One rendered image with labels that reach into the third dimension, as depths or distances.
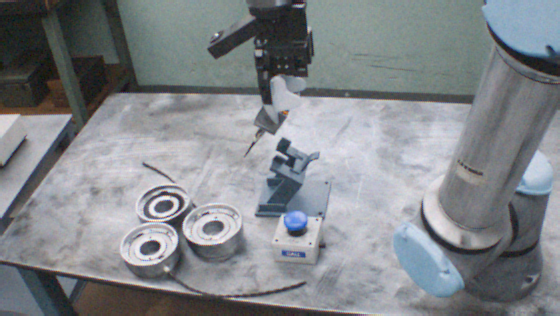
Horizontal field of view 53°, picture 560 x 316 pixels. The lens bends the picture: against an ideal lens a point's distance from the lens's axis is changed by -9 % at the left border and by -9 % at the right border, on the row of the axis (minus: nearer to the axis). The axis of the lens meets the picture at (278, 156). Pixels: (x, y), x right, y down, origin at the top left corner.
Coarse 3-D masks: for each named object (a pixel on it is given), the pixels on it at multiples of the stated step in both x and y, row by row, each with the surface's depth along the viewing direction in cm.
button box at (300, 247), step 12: (312, 228) 101; (276, 240) 99; (288, 240) 99; (300, 240) 99; (312, 240) 98; (276, 252) 100; (288, 252) 99; (300, 252) 99; (312, 252) 98; (312, 264) 100
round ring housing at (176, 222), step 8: (168, 184) 115; (176, 184) 115; (144, 192) 114; (152, 192) 115; (176, 192) 115; (184, 192) 114; (144, 200) 114; (160, 200) 113; (168, 200) 114; (176, 200) 113; (136, 208) 110; (152, 208) 112; (160, 208) 114; (168, 208) 115; (176, 208) 111; (184, 208) 109; (144, 216) 110; (160, 216) 110; (176, 216) 108; (184, 216) 109; (168, 224) 108; (176, 224) 109
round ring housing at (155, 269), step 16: (144, 224) 107; (160, 224) 106; (128, 240) 105; (144, 240) 105; (160, 240) 105; (176, 240) 103; (128, 256) 102; (144, 256) 102; (176, 256) 102; (144, 272) 100; (160, 272) 101
